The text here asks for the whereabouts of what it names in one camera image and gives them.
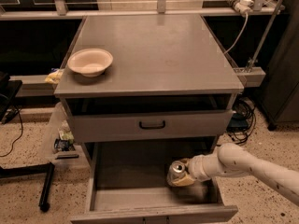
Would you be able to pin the open lower drawer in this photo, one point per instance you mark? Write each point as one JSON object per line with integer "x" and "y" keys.
{"x": 128, "y": 185}

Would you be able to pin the clear plastic bin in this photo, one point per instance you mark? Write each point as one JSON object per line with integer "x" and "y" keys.
{"x": 58, "y": 145}

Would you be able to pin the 7up soda can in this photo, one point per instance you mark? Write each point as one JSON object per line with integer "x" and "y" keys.
{"x": 176, "y": 172}

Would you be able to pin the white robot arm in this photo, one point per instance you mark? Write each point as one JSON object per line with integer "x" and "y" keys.
{"x": 231, "y": 160}

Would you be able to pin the grey drawer cabinet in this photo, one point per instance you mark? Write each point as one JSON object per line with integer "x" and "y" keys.
{"x": 161, "y": 63}

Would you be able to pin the closed upper drawer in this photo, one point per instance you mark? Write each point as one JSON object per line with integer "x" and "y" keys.
{"x": 106, "y": 128}

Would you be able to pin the white paper bowl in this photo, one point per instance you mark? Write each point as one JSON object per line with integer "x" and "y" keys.
{"x": 90, "y": 62}

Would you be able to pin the dark grey side cabinet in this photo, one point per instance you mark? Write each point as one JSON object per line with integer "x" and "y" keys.
{"x": 278, "y": 96}

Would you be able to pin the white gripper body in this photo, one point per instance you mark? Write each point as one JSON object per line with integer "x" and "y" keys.
{"x": 196, "y": 168}

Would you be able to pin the yellow snack bag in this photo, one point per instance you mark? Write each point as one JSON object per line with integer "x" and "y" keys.
{"x": 54, "y": 77}

